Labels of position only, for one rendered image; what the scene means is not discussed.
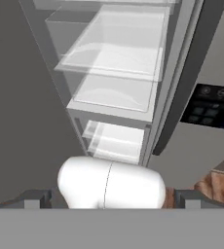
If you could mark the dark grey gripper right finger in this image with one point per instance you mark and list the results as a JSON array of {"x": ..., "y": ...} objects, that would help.
[{"x": 188, "y": 199}]

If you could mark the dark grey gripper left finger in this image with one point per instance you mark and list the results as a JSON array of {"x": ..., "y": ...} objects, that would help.
[{"x": 36, "y": 198}]

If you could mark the grey fridge door with panel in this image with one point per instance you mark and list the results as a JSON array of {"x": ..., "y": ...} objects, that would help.
[{"x": 198, "y": 152}]

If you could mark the clear fridge drawer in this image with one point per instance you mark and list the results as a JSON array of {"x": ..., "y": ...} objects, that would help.
[{"x": 117, "y": 139}]

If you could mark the plain dark grey fridge door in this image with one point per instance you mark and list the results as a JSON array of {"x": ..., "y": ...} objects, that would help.
[{"x": 19, "y": 97}]

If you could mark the grey open fridge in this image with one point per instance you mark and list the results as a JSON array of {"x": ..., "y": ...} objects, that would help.
[{"x": 117, "y": 115}]

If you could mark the small clear glass fridge shelf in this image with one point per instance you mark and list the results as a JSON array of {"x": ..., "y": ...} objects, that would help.
[{"x": 117, "y": 92}]

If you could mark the large clear glass fridge shelf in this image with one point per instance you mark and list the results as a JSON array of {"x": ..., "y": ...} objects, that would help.
[{"x": 117, "y": 48}]

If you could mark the white rounded cylinder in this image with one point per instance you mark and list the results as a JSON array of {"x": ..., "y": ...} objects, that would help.
[{"x": 117, "y": 184}]

